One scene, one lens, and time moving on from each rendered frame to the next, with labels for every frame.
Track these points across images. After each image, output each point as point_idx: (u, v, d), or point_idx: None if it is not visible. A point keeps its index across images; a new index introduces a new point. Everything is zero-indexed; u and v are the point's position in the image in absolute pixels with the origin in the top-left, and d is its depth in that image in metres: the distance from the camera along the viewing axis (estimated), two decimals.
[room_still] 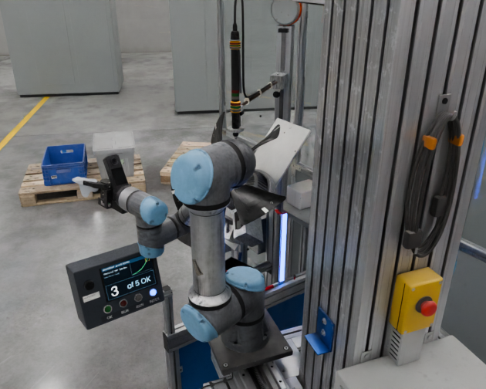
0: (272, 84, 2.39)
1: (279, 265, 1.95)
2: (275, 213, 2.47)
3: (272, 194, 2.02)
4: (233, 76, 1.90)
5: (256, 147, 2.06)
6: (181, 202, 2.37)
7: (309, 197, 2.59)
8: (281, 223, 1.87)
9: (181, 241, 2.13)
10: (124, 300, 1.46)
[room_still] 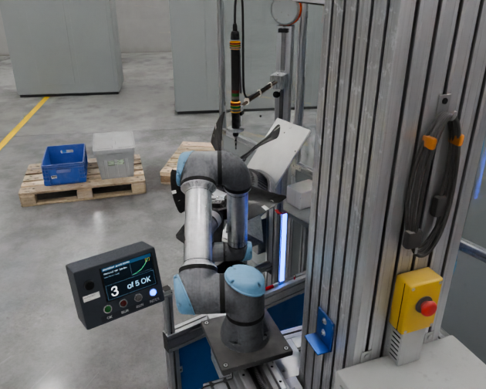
0: (272, 84, 2.39)
1: (279, 265, 1.95)
2: (275, 213, 2.47)
3: (272, 193, 2.02)
4: (233, 76, 1.90)
5: (256, 147, 2.06)
6: (181, 202, 2.37)
7: (309, 197, 2.59)
8: (281, 223, 1.87)
9: (181, 241, 2.13)
10: (124, 300, 1.46)
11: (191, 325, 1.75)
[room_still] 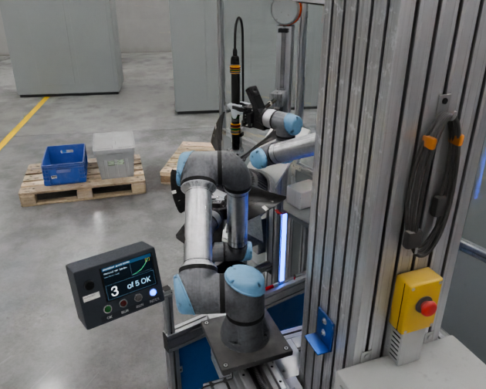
0: (272, 103, 2.43)
1: (279, 265, 1.95)
2: (275, 213, 2.47)
3: (272, 193, 2.02)
4: (233, 99, 1.94)
5: (256, 147, 2.06)
6: (181, 202, 2.37)
7: (309, 197, 2.59)
8: (281, 223, 1.87)
9: (181, 241, 2.13)
10: (124, 300, 1.46)
11: (191, 325, 1.75)
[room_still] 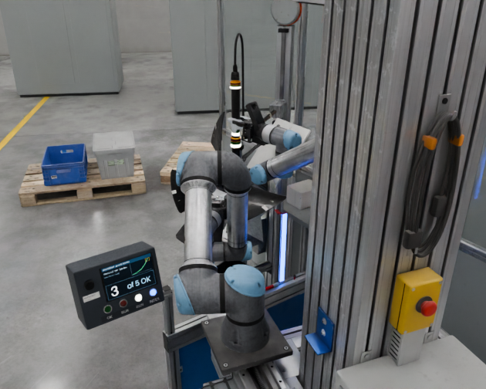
0: (271, 114, 2.45)
1: (279, 265, 1.95)
2: (275, 213, 2.47)
3: (272, 193, 2.02)
4: (233, 114, 1.96)
5: (256, 147, 2.06)
6: (181, 202, 2.37)
7: (309, 197, 2.59)
8: (281, 223, 1.87)
9: (181, 241, 2.13)
10: (124, 300, 1.46)
11: (191, 325, 1.75)
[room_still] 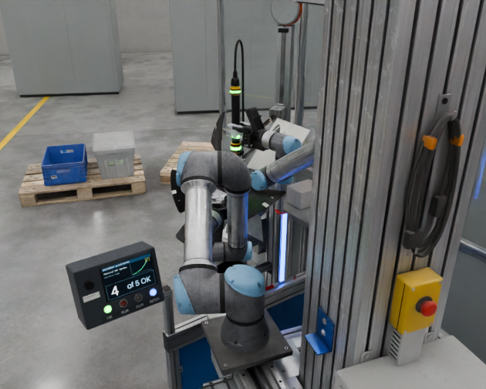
0: (271, 119, 2.47)
1: (279, 265, 1.95)
2: (275, 213, 2.47)
3: (272, 190, 2.02)
4: (233, 120, 1.97)
5: None
6: (181, 202, 2.37)
7: (309, 197, 2.59)
8: (281, 223, 1.87)
9: (181, 241, 2.13)
10: (124, 300, 1.46)
11: (191, 325, 1.75)
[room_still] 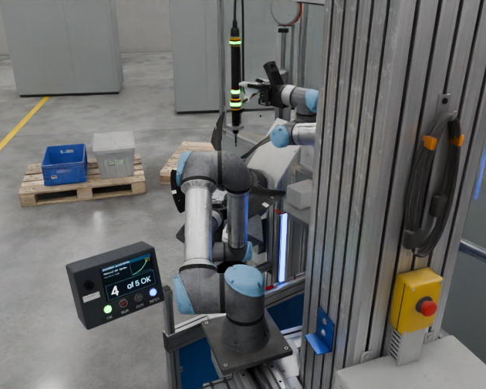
0: None
1: (279, 265, 1.95)
2: (275, 213, 2.47)
3: (272, 190, 2.02)
4: (233, 73, 1.89)
5: (256, 147, 2.06)
6: (181, 202, 2.37)
7: (309, 197, 2.59)
8: (281, 223, 1.87)
9: (181, 241, 2.13)
10: (124, 300, 1.46)
11: (191, 325, 1.75)
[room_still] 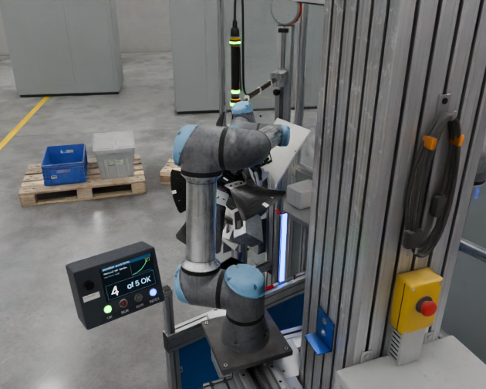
0: (272, 82, 2.38)
1: (279, 265, 1.95)
2: (275, 213, 2.47)
3: (272, 190, 2.02)
4: (233, 73, 1.89)
5: None
6: (181, 202, 2.37)
7: (309, 197, 2.59)
8: (281, 223, 1.87)
9: (181, 241, 2.13)
10: (124, 300, 1.46)
11: (191, 325, 1.75)
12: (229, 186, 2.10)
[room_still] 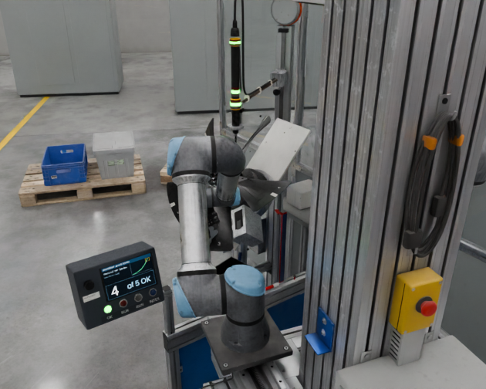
0: (272, 82, 2.38)
1: (279, 265, 1.95)
2: (275, 213, 2.47)
3: (231, 234, 2.08)
4: (233, 73, 1.89)
5: (244, 194, 1.99)
6: None
7: (309, 197, 2.59)
8: (281, 223, 1.87)
9: (167, 191, 2.37)
10: (124, 300, 1.46)
11: (191, 325, 1.75)
12: None
